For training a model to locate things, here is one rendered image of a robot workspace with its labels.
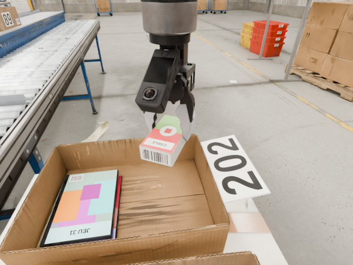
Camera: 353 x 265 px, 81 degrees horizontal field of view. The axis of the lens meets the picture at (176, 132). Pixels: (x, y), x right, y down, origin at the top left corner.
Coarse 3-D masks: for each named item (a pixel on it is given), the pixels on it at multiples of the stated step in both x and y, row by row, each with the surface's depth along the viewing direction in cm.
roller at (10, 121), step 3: (0, 120) 84; (3, 120) 84; (6, 120) 85; (9, 120) 85; (12, 120) 85; (15, 120) 87; (0, 123) 84; (3, 123) 84; (6, 123) 84; (9, 123) 84; (12, 123) 85; (0, 126) 84; (9, 126) 85
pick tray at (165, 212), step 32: (64, 160) 58; (96, 160) 59; (128, 160) 61; (192, 160) 63; (32, 192) 43; (128, 192) 53; (160, 192) 53; (192, 192) 53; (32, 224) 42; (128, 224) 46; (160, 224) 46; (192, 224) 46; (224, 224) 36; (0, 256) 32; (32, 256) 33; (64, 256) 35; (96, 256) 36; (128, 256) 37; (160, 256) 39; (192, 256) 41
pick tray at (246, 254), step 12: (240, 252) 32; (132, 264) 31; (144, 264) 31; (156, 264) 31; (168, 264) 32; (180, 264) 32; (192, 264) 33; (204, 264) 33; (216, 264) 33; (228, 264) 34; (240, 264) 34; (252, 264) 33
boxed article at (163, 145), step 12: (168, 120) 48; (156, 132) 44; (168, 132) 44; (180, 132) 44; (144, 144) 41; (156, 144) 41; (168, 144) 41; (180, 144) 43; (144, 156) 42; (156, 156) 41; (168, 156) 40
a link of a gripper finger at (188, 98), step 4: (184, 88) 38; (188, 88) 37; (184, 92) 38; (188, 92) 38; (184, 96) 38; (188, 96) 38; (192, 96) 39; (180, 100) 39; (184, 100) 39; (188, 100) 39; (192, 100) 39; (180, 104) 40; (188, 104) 39; (192, 104) 39; (188, 108) 40; (192, 108) 39; (188, 112) 40; (192, 112) 40; (192, 116) 40; (192, 120) 42
